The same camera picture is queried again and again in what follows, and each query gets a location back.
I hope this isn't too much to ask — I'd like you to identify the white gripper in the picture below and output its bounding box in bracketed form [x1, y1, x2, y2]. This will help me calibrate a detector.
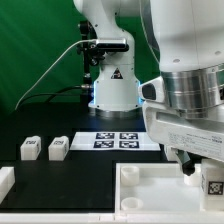
[138, 77, 224, 176]

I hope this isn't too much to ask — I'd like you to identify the white square tabletop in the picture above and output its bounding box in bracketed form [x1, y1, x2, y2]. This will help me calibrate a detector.
[115, 163, 224, 213]

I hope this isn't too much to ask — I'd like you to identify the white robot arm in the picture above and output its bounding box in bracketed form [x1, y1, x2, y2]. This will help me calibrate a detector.
[73, 0, 224, 165]

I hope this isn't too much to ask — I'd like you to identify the white marker sheet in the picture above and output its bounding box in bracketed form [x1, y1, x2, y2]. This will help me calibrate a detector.
[70, 132, 160, 151]

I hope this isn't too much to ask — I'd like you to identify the white obstacle fence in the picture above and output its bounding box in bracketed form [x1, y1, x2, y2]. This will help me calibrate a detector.
[0, 166, 224, 224]

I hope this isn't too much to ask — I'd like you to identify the black cable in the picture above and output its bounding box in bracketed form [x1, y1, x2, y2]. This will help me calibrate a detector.
[19, 85, 94, 104]

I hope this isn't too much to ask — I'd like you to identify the black camera stand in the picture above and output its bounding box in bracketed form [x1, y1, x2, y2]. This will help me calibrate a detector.
[77, 20, 102, 84]

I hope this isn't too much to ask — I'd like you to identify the grey cable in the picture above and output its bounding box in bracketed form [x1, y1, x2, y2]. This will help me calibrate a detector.
[14, 39, 98, 111]

